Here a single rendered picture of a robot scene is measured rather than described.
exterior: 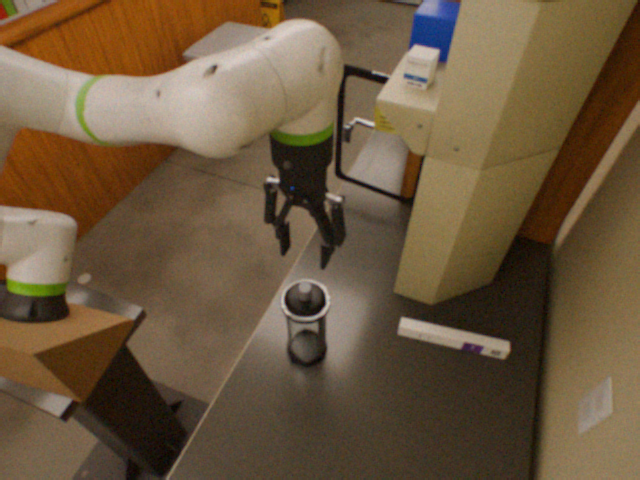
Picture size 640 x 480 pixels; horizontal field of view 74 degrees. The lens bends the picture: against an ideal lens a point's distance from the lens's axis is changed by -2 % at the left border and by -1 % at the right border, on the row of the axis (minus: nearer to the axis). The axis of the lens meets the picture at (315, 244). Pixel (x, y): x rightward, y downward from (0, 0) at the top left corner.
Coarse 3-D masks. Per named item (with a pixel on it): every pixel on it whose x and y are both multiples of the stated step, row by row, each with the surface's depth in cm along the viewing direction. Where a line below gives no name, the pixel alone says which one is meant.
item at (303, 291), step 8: (296, 288) 92; (304, 288) 88; (312, 288) 92; (320, 288) 92; (288, 296) 91; (296, 296) 91; (304, 296) 89; (312, 296) 91; (320, 296) 91; (288, 304) 90; (296, 304) 89; (304, 304) 89; (312, 304) 89; (320, 304) 90; (296, 312) 89; (304, 312) 89; (312, 312) 89
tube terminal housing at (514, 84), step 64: (512, 0) 61; (576, 0) 62; (448, 64) 71; (512, 64) 67; (576, 64) 71; (448, 128) 79; (512, 128) 77; (448, 192) 89; (512, 192) 92; (448, 256) 102
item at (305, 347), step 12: (288, 288) 94; (324, 288) 94; (288, 312) 90; (324, 312) 90; (288, 324) 95; (300, 324) 91; (312, 324) 91; (324, 324) 96; (288, 336) 100; (300, 336) 95; (312, 336) 95; (324, 336) 101; (300, 348) 99; (312, 348) 99
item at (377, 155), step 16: (352, 80) 118; (368, 80) 115; (352, 96) 121; (368, 96) 118; (352, 112) 125; (368, 112) 122; (352, 128) 128; (368, 128) 125; (384, 128) 123; (352, 144) 133; (368, 144) 129; (384, 144) 126; (400, 144) 123; (352, 160) 137; (368, 160) 134; (384, 160) 130; (400, 160) 127; (416, 160) 124; (352, 176) 142; (368, 176) 138; (384, 176) 134; (400, 176) 131; (416, 176) 128; (400, 192) 135
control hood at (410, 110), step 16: (400, 64) 90; (400, 80) 86; (432, 80) 86; (384, 96) 82; (400, 96) 82; (416, 96) 82; (432, 96) 82; (384, 112) 82; (400, 112) 81; (416, 112) 79; (432, 112) 78; (400, 128) 83; (416, 128) 82; (416, 144) 84
